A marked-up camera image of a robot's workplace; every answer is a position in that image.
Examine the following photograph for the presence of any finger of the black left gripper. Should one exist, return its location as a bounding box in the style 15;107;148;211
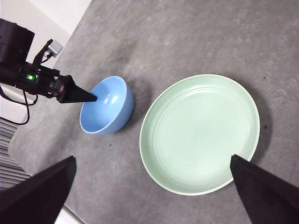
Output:
58;75;98;104

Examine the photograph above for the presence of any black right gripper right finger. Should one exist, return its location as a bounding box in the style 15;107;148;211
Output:
230;154;299;224

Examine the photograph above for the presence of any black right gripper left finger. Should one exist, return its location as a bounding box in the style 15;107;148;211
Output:
0;155;77;224

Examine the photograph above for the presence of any blue ribbed bowl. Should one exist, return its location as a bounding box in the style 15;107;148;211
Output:
79;76;135;135

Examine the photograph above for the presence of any pale green plate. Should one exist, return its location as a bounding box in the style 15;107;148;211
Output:
139;74;261;196

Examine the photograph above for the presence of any grey slatted panel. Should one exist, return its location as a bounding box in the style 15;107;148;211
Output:
0;116;32;191

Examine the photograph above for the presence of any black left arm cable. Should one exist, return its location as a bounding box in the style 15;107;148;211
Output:
0;85;39;125

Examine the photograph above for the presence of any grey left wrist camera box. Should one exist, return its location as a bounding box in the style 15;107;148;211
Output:
48;40;64;57

